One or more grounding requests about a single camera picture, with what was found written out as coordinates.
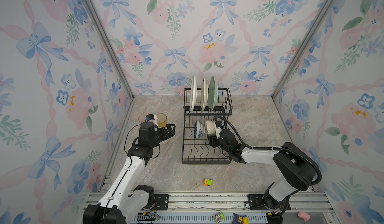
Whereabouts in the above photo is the green white small box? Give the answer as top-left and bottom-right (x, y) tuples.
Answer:
(214, 212), (226, 224)

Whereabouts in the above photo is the green plate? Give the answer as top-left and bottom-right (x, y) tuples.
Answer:
(208, 76), (219, 111)

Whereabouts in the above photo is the small colourful toy cube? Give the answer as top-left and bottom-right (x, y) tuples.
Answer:
(203, 179), (213, 186)

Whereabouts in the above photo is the blue floral bowl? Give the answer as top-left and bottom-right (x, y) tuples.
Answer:
(194, 121), (205, 139)

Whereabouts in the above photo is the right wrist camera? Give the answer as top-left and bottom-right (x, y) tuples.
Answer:
(215, 121), (225, 139)

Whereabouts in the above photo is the purple yellow toy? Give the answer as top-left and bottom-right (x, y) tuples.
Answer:
(232, 213), (249, 224)

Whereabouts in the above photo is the cream ceramic bowl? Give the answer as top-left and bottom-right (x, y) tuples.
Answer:
(160, 139), (169, 145)
(205, 121), (216, 135)

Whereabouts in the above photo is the black wire dish rack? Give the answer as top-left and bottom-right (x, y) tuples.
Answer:
(182, 87), (233, 165)

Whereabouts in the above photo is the pink toy pig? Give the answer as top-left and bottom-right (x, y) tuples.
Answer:
(298, 212), (311, 222)

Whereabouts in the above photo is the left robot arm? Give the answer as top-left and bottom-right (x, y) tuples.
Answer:
(83, 122), (176, 224)

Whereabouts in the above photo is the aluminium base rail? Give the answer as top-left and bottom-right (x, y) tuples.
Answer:
(78, 190), (340, 224)

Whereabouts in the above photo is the pink transparent cup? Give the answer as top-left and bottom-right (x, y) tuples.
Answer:
(138, 113), (149, 123)

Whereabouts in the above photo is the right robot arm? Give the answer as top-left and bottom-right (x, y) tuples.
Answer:
(207, 128), (322, 215)

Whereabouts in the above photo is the white plate with blue rim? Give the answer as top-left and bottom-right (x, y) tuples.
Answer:
(190, 75), (198, 112)

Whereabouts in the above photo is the yellow transparent cup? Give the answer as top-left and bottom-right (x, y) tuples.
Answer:
(157, 113), (168, 128)

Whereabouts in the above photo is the cream plate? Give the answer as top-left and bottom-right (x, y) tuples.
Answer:
(201, 77), (209, 111)

